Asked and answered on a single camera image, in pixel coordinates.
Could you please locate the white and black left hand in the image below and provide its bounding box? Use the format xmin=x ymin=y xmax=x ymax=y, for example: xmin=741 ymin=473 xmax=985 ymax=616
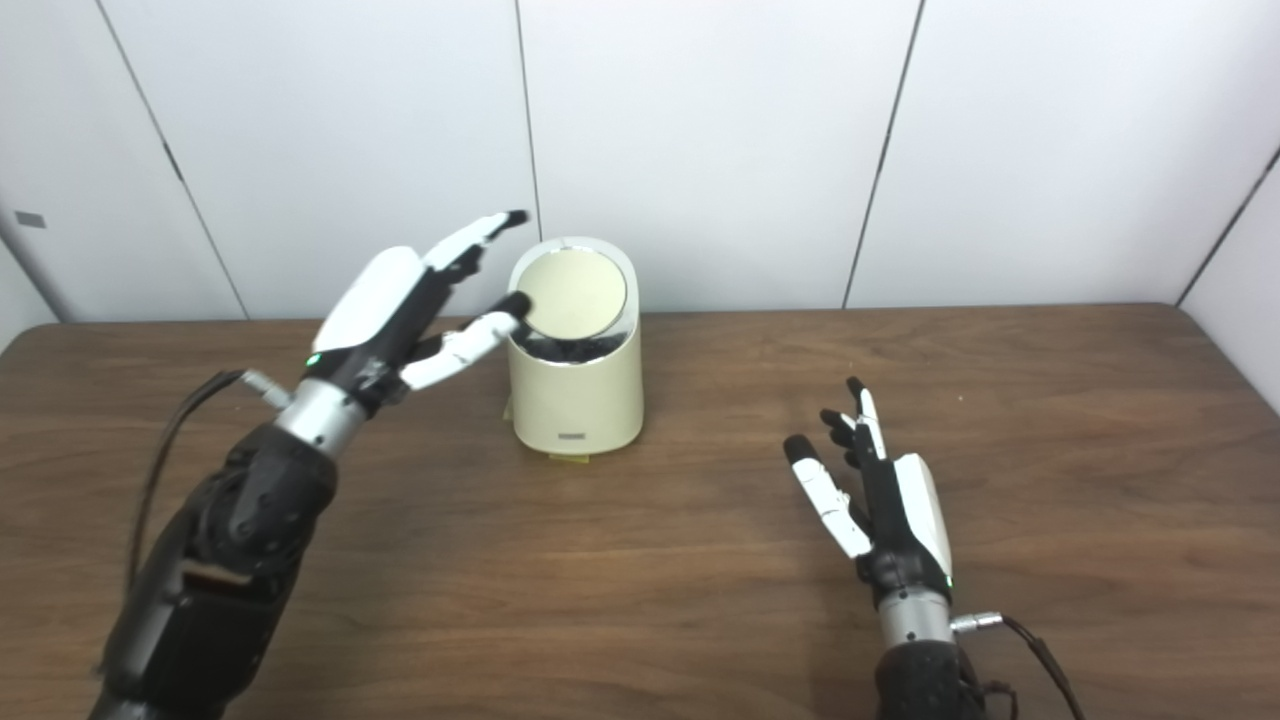
xmin=305 ymin=210 xmax=532 ymax=411

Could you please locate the white and black right hand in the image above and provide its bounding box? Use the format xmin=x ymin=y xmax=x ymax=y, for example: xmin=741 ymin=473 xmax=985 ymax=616
xmin=783 ymin=377 xmax=956 ymax=606

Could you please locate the cream-colored lidded bin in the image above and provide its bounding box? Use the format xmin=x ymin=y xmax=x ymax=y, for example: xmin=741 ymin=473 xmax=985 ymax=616
xmin=507 ymin=237 xmax=645 ymax=456

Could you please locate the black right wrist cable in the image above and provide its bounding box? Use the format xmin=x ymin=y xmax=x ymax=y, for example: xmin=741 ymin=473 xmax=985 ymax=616
xmin=950 ymin=612 xmax=1086 ymax=720

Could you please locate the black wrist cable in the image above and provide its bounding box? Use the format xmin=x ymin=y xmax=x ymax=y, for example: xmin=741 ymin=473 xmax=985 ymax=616
xmin=950 ymin=612 xmax=1086 ymax=720
xmin=125 ymin=368 xmax=293 ymax=591

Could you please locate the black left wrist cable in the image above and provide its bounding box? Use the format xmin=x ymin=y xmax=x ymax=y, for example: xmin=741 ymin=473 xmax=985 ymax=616
xmin=125 ymin=368 xmax=293 ymax=591

